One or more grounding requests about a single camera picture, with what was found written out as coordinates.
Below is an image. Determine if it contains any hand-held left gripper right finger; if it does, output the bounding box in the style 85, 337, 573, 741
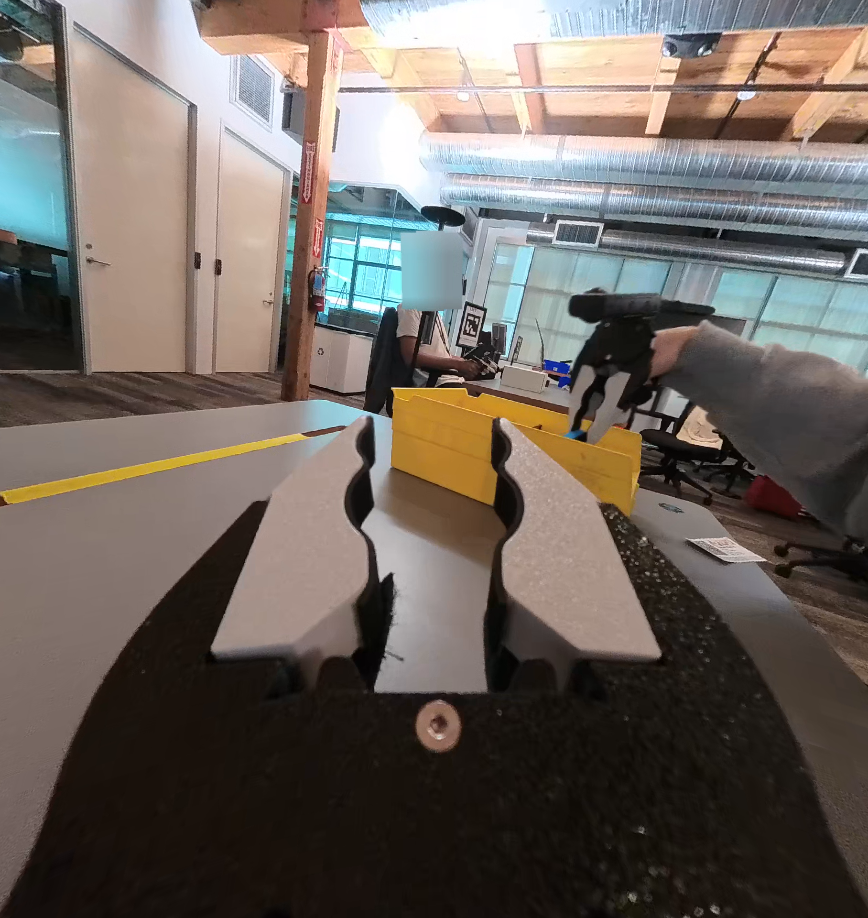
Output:
480, 417, 664, 693

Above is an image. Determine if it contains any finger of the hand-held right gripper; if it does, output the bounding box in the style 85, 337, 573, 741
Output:
586, 371, 636, 445
569, 366, 600, 435

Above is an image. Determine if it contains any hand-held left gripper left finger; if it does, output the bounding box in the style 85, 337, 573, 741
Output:
210, 415, 399, 695

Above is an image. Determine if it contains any yellow plastic bin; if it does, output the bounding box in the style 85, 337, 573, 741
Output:
391, 386, 643, 517

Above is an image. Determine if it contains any person's right forearm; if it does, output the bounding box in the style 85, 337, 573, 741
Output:
660, 320, 868, 540

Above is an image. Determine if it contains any person's right hand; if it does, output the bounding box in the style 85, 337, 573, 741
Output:
648, 326, 702, 380

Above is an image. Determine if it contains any black office chair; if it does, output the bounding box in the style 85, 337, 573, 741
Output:
773, 534, 868, 628
640, 423, 754, 506

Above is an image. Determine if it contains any white printed paper card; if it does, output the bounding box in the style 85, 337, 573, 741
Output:
685, 535, 768, 565

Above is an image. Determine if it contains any yellow tape strip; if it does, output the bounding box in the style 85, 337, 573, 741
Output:
0, 433, 311, 507

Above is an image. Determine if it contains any red bag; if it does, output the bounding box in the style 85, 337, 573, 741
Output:
744, 473, 809, 520

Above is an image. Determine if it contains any chair with dark jacket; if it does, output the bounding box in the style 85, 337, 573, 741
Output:
366, 308, 415, 417

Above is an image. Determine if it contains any white cabinet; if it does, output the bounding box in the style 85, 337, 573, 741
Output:
310, 326, 375, 395

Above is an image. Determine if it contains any narrow white door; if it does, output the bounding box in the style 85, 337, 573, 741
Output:
214, 120, 293, 375

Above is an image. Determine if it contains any wide white door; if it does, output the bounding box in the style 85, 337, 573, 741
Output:
70, 23, 197, 375

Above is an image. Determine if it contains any silver ventilation duct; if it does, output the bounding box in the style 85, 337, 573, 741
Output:
527, 222, 848, 275
417, 131, 868, 189
361, 0, 868, 40
440, 172, 868, 225

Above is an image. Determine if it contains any black ceiling camera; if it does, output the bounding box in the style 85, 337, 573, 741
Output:
660, 32, 722, 60

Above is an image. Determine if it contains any white wall vent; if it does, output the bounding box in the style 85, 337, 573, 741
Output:
231, 54, 276, 132

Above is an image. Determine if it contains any glass office wall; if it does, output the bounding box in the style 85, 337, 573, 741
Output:
0, 0, 85, 374

